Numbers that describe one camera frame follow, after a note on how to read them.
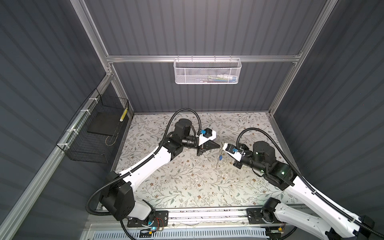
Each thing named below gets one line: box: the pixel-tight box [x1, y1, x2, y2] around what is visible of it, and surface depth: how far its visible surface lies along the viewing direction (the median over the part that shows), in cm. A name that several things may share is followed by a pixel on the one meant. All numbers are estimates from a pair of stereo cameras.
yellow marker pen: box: [119, 107, 128, 122], surface depth 82 cm
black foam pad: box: [87, 112, 124, 137], surface depth 79 cm
